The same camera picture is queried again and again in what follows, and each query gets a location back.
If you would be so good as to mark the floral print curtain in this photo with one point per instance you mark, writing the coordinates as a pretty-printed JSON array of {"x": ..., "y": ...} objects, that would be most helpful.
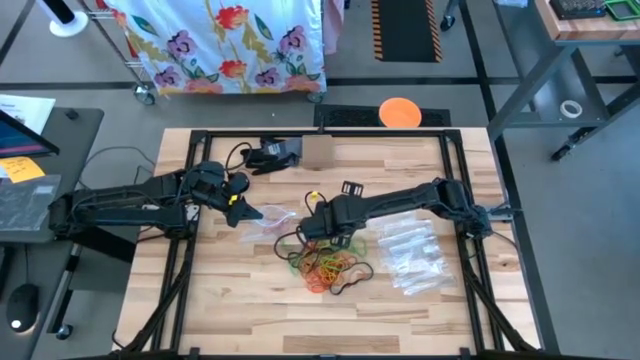
[{"x": 225, "y": 45}]

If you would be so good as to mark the black computer mouse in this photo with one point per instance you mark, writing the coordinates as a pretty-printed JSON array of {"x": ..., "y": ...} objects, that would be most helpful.
[{"x": 22, "y": 305}]

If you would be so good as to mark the white round pedestal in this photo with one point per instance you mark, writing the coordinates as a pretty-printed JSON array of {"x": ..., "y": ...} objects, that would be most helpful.
[{"x": 70, "y": 27}]

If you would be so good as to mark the brown cardboard box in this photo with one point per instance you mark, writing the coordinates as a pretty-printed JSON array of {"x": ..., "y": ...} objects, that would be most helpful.
[{"x": 317, "y": 152}]

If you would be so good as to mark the yellow tape tag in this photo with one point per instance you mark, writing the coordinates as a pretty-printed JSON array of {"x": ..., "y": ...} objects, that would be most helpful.
[
  {"x": 314, "y": 195},
  {"x": 233, "y": 200}
]

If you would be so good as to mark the black keyboard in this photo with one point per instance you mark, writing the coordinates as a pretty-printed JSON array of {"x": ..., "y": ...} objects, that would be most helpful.
[{"x": 575, "y": 7}]

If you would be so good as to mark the white tape roll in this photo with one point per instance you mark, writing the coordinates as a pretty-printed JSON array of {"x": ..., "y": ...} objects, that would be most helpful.
[{"x": 564, "y": 109}]

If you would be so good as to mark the computer monitor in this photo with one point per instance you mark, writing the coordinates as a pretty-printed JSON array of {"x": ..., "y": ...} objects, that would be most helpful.
[{"x": 20, "y": 140}]

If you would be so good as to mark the black work gloves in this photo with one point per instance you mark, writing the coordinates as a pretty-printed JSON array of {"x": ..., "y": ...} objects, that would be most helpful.
[{"x": 267, "y": 156}]

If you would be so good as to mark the yellow rubber band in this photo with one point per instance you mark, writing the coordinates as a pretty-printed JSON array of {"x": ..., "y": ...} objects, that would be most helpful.
[{"x": 337, "y": 260}]

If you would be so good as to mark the dark grey desk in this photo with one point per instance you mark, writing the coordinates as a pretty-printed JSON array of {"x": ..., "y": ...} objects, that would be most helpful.
[{"x": 75, "y": 150}]

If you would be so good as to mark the wooden top workbench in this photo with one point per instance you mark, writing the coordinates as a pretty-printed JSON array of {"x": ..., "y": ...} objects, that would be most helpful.
[{"x": 580, "y": 30}]

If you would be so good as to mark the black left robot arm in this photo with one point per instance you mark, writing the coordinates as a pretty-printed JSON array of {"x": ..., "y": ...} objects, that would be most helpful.
[{"x": 125, "y": 205}]

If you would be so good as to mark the grey cart leg with caster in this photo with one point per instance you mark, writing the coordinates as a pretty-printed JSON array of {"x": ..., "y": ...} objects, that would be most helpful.
[{"x": 447, "y": 22}]

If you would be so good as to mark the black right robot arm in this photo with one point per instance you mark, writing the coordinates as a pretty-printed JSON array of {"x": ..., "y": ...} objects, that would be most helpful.
[{"x": 410, "y": 197}]

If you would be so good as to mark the orange bowl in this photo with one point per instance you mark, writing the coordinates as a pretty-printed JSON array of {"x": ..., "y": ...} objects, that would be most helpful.
[{"x": 400, "y": 112}]

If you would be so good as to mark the hazard striped floor mat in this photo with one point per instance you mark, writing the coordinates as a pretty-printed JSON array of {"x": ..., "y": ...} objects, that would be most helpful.
[{"x": 405, "y": 30}]

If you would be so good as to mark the wide black rubber band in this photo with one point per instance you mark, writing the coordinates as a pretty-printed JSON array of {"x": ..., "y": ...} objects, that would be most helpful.
[
  {"x": 276, "y": 246},
  {"x": 372, "y": 274}
]

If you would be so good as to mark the floral fabric backdrop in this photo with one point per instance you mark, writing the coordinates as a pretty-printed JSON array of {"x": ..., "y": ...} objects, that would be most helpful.
[{"x": 135, "y": 65}]

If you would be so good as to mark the grey plastic bag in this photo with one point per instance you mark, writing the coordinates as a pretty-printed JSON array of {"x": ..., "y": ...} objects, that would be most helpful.
[{"x": 25, "y": 205}]

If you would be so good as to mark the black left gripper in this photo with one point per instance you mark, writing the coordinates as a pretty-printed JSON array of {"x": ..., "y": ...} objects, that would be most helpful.
[{"x": 212, "y": 182}]

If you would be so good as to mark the yellow sticky note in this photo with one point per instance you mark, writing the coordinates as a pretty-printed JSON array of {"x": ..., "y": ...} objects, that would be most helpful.
[{"x": 20, "y": 170}]

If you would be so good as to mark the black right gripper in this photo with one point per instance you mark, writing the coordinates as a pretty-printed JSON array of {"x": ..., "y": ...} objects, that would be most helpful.
[{"x": 335, "y": 217}]

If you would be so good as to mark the pale pink cloth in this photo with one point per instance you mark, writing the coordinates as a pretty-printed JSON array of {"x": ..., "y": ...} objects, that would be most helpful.
[{"x": 334, "y": 25}]

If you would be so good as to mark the white paper sheet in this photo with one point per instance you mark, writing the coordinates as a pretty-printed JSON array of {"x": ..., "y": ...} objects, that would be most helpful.
[{"x": 30, "y": 107}]

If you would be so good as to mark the orange rubber band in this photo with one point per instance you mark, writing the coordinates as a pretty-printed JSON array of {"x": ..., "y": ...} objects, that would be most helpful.
[
  {"x": 317, "y": 286},
  {"x": 345, "y": 274}
]

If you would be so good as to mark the green rubber band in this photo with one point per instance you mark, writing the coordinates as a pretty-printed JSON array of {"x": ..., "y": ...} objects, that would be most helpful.
[
  {"x": 292, "y": 267},
  {"x": 364, "y": 246}
]

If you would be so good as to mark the green tray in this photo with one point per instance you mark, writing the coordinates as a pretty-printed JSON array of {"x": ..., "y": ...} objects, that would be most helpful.
[{"x": 607, "y": 7}]

